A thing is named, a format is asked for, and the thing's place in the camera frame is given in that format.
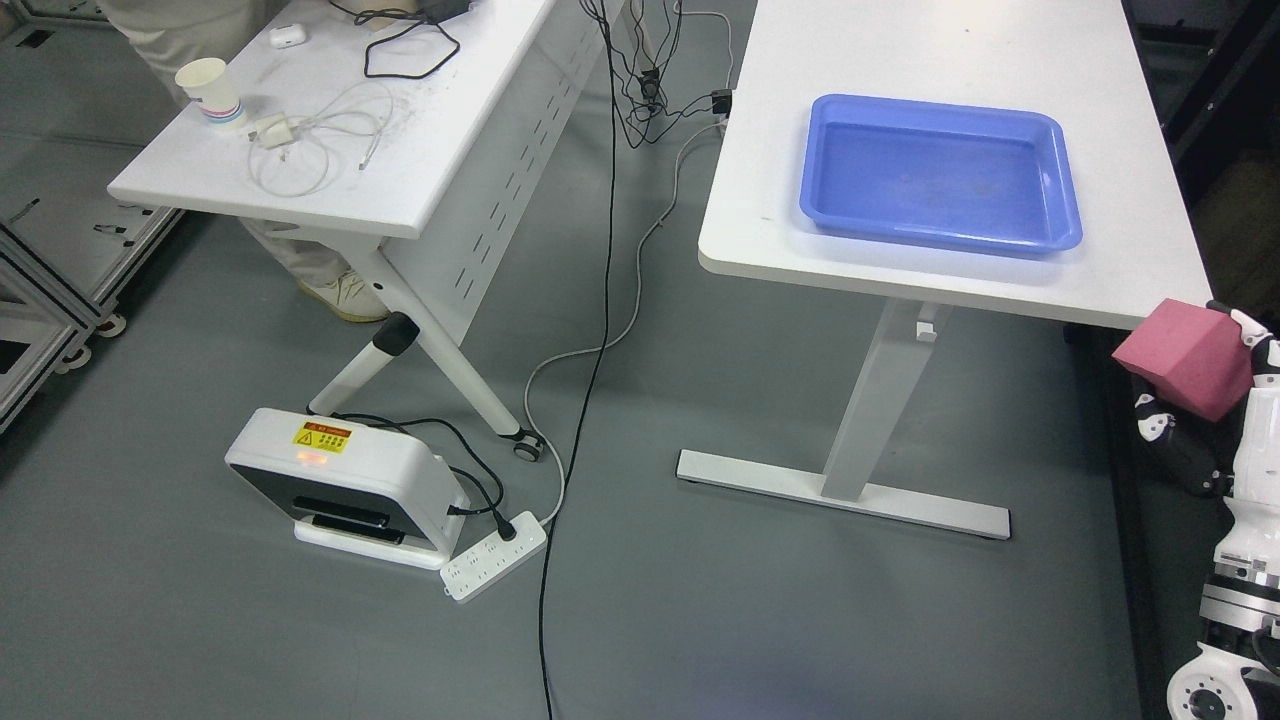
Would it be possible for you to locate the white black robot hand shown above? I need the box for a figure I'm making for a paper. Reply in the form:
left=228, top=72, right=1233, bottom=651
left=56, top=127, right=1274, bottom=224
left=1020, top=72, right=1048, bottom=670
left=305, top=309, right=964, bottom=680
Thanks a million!
left=1133, top=301, right=1279, bottom=574

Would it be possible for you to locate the pink foam cube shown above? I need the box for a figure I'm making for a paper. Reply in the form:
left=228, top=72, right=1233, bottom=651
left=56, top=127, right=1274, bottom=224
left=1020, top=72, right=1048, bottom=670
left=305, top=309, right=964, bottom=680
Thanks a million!
left=1112, top=299, right=1252, bottom=421

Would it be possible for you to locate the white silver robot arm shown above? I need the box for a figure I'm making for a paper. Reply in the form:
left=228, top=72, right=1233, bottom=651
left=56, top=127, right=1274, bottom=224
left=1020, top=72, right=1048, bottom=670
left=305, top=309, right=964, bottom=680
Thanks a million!
left=1166, top=550, right=1279, bottom=719

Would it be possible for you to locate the blue plastic tray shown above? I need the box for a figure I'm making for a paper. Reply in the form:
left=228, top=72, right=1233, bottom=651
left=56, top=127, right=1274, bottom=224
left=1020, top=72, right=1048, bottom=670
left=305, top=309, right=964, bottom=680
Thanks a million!
left=797, top=94, right=1084, bottom=258

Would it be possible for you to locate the white standing desk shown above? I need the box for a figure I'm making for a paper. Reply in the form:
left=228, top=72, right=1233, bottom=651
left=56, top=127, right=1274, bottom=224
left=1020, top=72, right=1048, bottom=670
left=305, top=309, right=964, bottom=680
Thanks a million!
left=677, top=1, right=1212, bottom=541

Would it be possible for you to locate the white power strip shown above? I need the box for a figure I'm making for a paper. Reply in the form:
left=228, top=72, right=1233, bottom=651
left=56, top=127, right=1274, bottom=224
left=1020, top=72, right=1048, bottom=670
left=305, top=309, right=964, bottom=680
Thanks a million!
left=440, top=511, right=547, bottom=603

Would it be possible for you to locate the white folding table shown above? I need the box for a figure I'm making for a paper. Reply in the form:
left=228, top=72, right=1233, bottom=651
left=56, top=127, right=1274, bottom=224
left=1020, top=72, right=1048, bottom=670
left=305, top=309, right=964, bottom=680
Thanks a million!
left=108, top=1, right=603, bottom=461

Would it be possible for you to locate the white charging dock device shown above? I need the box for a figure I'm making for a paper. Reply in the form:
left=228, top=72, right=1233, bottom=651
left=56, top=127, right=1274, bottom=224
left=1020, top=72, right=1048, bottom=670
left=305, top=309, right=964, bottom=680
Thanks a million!
left=225, top=407, right=471, bottom=570

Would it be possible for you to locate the white earbuds case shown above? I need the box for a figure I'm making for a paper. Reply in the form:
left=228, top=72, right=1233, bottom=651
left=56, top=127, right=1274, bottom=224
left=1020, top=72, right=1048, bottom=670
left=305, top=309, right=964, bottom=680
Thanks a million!
left=268, top=23, right=308, bottom=49

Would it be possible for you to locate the paper cup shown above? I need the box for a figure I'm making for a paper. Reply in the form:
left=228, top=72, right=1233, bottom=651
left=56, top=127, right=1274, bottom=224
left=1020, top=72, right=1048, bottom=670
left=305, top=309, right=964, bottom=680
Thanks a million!
left=175, top=56, right=247, bottom=131

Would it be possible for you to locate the person in beige clothes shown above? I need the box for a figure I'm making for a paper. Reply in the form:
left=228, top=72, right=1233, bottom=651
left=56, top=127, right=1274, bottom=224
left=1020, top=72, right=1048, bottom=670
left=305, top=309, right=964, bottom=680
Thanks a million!
left=99, top=1, right=389, bottom=323

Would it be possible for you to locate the aluminium wheeled cart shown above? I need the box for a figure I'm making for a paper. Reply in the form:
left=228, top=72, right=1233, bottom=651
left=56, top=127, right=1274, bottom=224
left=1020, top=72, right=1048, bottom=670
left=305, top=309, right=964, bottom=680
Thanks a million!
left=1, top=1, right=180, bottom=427

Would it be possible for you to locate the grey cable on floor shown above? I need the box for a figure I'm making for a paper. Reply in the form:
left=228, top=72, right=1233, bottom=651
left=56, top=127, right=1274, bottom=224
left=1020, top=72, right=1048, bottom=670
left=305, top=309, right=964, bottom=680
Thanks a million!
left=524, top=120, right=730, bottom=530

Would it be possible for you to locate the black long power cable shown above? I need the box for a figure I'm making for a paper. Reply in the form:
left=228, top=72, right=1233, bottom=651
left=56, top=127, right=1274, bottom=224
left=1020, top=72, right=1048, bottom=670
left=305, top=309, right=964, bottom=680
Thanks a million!
left=535, top=0, right=626, bottom=720

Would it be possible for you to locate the white charger with cable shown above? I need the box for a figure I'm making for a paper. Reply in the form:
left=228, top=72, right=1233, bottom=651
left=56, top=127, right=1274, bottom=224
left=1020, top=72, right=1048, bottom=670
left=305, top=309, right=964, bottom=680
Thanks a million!
left=244, top=81, right=397, bottom=199

